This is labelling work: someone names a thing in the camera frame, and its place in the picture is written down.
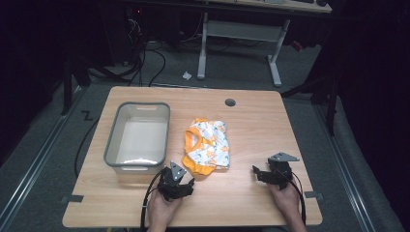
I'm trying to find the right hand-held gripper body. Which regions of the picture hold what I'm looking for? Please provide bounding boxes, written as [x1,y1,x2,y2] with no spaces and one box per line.
[259,152,301,190]

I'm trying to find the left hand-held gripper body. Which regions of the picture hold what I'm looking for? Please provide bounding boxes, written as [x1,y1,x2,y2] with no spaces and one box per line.
[157,160,191,203]

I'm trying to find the white and orange patterned garment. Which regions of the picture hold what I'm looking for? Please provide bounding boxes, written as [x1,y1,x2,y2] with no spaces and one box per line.
[182,117,231,177]

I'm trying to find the white plastic bin grey rim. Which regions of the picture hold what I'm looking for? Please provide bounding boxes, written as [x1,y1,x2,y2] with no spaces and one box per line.
[103,101,171,185]

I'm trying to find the person's right hand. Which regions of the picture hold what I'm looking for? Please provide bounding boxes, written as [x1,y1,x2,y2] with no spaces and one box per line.
[269,180,304,223]

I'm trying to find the black stand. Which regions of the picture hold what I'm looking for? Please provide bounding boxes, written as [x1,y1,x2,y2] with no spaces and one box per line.
[280,71,339,137]
[60,47,130,116]

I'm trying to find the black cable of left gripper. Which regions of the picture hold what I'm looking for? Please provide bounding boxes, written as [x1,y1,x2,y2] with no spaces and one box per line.
[139,167,168,232]

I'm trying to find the grey table bracket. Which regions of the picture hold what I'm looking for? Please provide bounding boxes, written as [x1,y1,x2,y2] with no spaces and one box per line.
[60,194,85,205]
[304,190,325,200]

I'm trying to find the black floor cables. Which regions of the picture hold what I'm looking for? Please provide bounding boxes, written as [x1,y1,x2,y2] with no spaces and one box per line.
[115,9,207,87]

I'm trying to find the white metal frame desk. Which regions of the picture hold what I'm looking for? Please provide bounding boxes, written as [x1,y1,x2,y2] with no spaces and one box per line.
[196,0,333,88]

